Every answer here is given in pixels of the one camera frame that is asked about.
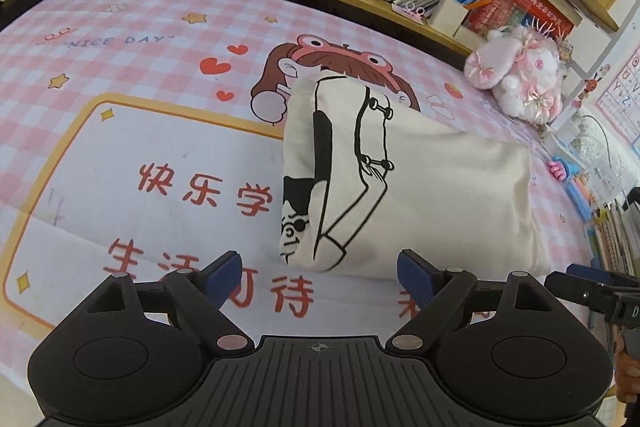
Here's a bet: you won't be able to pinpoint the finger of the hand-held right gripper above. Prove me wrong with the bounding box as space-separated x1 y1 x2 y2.
569 263 640 289
544 272 618 308

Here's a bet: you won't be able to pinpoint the white dispenser bottle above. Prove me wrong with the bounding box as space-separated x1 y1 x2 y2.
542 114 581 158

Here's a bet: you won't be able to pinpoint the stack of notebooks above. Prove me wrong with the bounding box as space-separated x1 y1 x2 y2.
585 202 640 278

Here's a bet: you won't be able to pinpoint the pink white plush bunny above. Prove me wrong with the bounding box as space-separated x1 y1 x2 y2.
464 27 563 122

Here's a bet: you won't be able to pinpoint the pink scissors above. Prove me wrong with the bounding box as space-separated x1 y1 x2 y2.
391 2 426 20

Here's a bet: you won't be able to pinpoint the pink checked cartoon desk mat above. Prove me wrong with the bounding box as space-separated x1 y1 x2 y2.
0 0 601 408

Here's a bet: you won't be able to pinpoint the stack of pastel highlighters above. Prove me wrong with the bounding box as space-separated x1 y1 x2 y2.
565 177 596 220

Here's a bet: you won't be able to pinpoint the cream printed t-shirt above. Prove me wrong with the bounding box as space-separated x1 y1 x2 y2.
277 74 551 280

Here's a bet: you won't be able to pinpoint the small beige box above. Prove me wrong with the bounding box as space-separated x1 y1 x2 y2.
452 27 486 52

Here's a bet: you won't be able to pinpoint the beige pen holder box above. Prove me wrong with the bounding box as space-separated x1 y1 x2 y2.
427 0 471 36

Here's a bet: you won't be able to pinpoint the pink hand toy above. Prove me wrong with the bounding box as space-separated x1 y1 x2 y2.
546 159 581 180

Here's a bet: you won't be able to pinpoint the wall poster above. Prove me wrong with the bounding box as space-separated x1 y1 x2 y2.
595 47 640 142

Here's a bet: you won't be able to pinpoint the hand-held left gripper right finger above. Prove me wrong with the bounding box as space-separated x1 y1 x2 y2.
390 248 551 354

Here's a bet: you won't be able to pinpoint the person's right hand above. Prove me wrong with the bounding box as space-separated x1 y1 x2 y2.
614 349 640 404

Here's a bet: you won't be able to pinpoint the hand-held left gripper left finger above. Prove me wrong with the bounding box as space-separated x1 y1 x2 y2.
90 251 256 354

